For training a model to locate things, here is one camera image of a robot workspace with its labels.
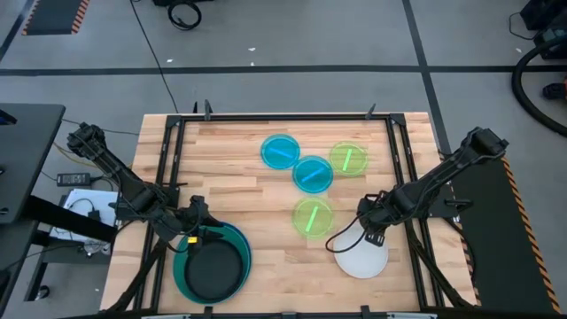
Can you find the large teal plastic plate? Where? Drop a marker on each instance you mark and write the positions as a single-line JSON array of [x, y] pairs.
[[178, 270]]

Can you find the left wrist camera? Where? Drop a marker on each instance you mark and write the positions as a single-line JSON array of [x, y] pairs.
[[195, 244]]

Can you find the black aluminium table frame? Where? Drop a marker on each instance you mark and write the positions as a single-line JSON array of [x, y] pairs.
[[288, 117]]

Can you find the black equipment box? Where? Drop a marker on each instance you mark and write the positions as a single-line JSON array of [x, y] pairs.
[[549, 35]]

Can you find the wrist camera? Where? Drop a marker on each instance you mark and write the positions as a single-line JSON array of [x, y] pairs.
[[375, 239], [195, 244]]

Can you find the black plastic plate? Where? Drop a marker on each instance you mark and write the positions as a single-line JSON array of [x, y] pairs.
[[215, 274]]

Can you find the small clear blue plate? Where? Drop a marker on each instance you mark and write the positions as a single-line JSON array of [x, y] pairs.
[[277, 148], [316, 177]]

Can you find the large black hazard-striped mat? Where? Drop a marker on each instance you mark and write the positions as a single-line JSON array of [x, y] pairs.
[[496, 235]]

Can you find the white paper sheet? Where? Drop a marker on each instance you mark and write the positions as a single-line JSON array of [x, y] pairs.
[[80, 197]]

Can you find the person's shoe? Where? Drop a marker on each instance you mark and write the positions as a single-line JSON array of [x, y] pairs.
[[556, 91]]

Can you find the black power adapter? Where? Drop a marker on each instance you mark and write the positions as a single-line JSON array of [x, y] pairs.
[[73, 179]]

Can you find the black desk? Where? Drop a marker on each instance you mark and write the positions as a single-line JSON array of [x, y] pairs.
[[26, 155]]

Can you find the white plastic plate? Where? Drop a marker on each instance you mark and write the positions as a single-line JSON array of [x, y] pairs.
[[361, 261]]

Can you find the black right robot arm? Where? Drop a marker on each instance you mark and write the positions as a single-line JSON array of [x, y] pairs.
[[443, 177]]

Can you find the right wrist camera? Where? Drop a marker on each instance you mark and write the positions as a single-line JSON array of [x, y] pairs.
[[375, 239]]

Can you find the small black hazard-striped mat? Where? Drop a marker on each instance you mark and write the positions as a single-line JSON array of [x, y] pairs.
[[53, 15]]

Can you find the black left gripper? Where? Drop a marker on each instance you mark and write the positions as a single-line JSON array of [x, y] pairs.
[[199, 212]]

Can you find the large blue plastic plate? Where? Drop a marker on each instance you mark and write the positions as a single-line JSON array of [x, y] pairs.
[[249, 254]]

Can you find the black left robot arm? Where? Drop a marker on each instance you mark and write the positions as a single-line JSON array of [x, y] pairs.
[[119, 173]]

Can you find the small clear green plate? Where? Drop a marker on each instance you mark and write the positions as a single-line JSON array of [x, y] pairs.
[[319, 221], [354, 155]]

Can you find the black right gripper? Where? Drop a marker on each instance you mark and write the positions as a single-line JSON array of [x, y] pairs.
[[374, 212]]

